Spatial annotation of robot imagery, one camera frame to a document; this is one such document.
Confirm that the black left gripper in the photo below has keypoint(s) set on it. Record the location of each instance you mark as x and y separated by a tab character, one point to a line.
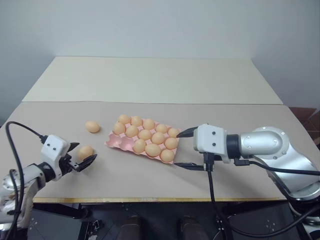
67	165

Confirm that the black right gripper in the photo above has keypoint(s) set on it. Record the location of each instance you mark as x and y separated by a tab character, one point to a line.
209	161

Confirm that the brown egg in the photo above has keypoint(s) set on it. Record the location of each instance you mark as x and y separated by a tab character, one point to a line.
161	128
136	121
85	152
148	124
158	138
171	143
173	132
131	131
119	128
139	146
92	126
144	135
124	119
152	150
167	155

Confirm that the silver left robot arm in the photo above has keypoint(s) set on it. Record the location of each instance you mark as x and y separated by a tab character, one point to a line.
30	173

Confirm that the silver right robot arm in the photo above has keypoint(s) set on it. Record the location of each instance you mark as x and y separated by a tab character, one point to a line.
262	143

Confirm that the pink egg tray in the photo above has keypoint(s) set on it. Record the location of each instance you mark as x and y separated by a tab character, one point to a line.
117	141

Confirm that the dark brown rounded shape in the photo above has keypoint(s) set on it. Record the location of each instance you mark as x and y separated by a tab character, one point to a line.
190	228

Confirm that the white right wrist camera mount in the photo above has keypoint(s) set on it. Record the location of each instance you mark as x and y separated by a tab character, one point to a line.
210	140

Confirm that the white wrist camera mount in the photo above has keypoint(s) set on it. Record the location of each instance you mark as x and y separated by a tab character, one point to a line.
53	147
210	140

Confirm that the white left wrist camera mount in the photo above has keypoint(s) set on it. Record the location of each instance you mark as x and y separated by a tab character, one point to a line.
53	147

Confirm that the black metal base frame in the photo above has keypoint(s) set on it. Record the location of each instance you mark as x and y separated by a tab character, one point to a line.
162	218

